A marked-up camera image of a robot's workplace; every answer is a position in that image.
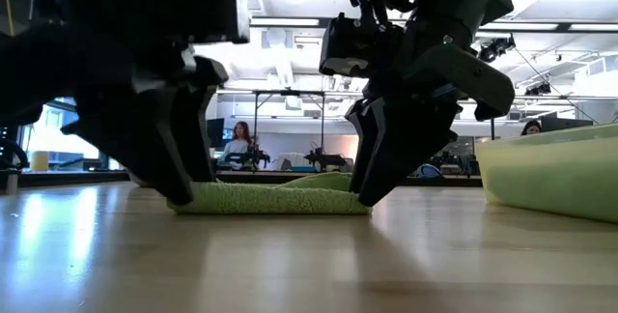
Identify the yellow bin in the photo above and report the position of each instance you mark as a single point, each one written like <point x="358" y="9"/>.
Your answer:
<point x="39" y="161"/>

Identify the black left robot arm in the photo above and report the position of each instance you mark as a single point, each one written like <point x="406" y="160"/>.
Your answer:
<point x="87" y="23"/>

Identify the yellow translucent plastic basket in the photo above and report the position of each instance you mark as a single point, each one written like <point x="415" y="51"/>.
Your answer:
<point x="555" y="178"/>

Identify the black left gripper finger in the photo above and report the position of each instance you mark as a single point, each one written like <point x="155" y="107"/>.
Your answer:
<point x="195" y="134"/>
<point x="145" y="153"/>

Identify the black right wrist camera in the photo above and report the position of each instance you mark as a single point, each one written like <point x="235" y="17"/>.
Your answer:
<point x="357" y="47"/>

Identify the lime green microfiber towel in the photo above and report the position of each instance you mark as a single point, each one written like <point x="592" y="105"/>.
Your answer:
<point x="270" y="199"/>

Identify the black station frame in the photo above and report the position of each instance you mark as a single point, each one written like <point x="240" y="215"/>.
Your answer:
<point x="289" y="93"/>

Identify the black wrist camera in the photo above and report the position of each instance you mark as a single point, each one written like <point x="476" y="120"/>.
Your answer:
<point x="357" y="47"/>
<point x="203" y="11"/>

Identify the black monitor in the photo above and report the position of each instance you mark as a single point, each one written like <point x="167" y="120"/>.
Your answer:
<point x="565" y="123"/>
<point x="216" y="132"/>

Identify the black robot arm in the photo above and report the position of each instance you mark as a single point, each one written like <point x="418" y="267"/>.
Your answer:
<point x="248" y="157"/>
<point x="326" y="159"/>

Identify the person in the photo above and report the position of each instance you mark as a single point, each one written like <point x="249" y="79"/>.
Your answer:
<point x="531" y="127"/>
<point x="237" y="141"/>

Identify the overhead metal rail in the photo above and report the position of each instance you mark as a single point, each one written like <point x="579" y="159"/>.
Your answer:
<point x="555" y="27"/>

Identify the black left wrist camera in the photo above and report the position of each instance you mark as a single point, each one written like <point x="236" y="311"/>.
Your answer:
<point x="203" y="11"/>

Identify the black ceiling camera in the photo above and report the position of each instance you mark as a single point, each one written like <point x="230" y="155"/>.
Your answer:
<point x="538" y="89"/>
<point x="495" y="49"/>

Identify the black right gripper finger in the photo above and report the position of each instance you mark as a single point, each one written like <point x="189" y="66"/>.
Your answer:
<point x="405" y="153"/>
<point x="364" y="144"/>

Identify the black aluminium table frame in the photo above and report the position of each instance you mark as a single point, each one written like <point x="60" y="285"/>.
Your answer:
<point x="289" y="177"/>

